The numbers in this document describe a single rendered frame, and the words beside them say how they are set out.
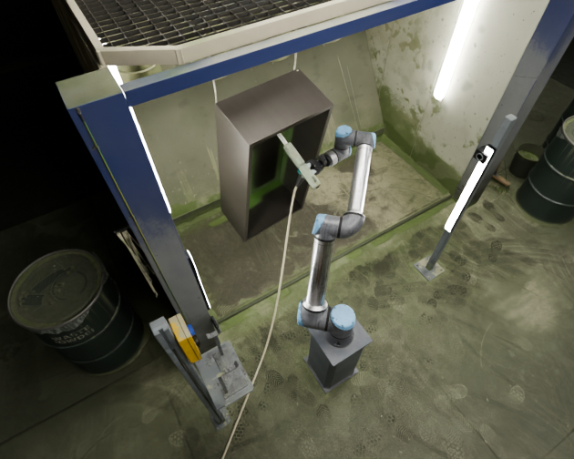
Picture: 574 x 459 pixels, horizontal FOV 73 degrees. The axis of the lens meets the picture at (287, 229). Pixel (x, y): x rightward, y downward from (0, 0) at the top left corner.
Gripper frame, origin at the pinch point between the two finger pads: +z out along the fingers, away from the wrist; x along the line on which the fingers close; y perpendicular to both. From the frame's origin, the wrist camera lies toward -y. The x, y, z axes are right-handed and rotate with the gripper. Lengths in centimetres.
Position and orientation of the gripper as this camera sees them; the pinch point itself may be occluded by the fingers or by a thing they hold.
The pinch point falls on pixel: (302, 173)
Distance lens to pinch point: 226.4
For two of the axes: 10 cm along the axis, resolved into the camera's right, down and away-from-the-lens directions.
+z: -7.8, 5.0, -3.9
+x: -5.8, -8.1, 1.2
